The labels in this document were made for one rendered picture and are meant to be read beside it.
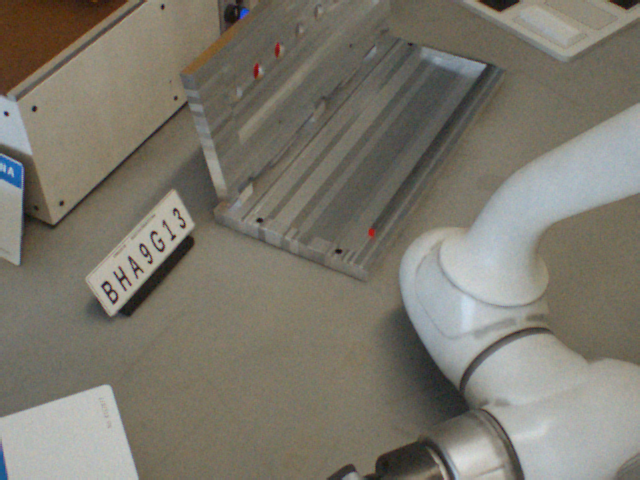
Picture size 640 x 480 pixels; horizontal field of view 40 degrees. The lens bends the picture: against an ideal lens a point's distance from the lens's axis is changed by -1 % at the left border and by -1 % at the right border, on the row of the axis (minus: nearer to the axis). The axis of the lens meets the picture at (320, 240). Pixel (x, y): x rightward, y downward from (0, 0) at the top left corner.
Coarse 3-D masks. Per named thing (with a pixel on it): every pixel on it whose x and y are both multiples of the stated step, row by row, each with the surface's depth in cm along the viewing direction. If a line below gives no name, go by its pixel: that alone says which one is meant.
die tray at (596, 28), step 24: (456, 0) 141; (528, 0) 140; (552, 0) 140; (576, 0) 140; (600, 0) 140; (504, 24) 135; (528, 24) 135; (576, 24) 135; (600, 24) 135; (624, 24) 135; (552, 48) 131; (576, 48) 131
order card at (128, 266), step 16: (176, 192) 102; (160, 208) 100; (176, 208) 102; (144, 224) 98; (160, 224) 100; (176, 224) 102; (192, 224) 104; (128, 240) 96; (144, 240) 98; (160, 240) 100; (176, 240) 102; (112, 256) 94; (128, 256) 96; (144, 256) 98; (160, 256) 100; (96, 272) 93; (112, 272) 94; (128, 272) 96; (144, 272) 98; (96, 288) 93; (112, 288) 94; (128, 288) 96; (112, 304) 94
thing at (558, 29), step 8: (528, 8) 136; (536, 8) 136; (520, 16) 136; (528, 16) 135; (536, 16) 135; (544, 16) 135; (552, 16) 135; (536, 24) 134; (544, 24) 133; (552, 24) 133; (560, 24) 133; (568, 24) 133; (552, 32) 132; (560, 32) 131; (568, 32) 132; (576, 32) 131; (560, 40) 132; (568, 40) 131; (576, 40) 132
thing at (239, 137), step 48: (288, 0) 106; (336, 0) 117; (384, 0) 126; (240, 48) 100; (288, 48) 108; (336, 48) 116; (192, 96) 94; (240, 96) 102; (288, 96) 109; (240, 144) 102; (288, 144) 111
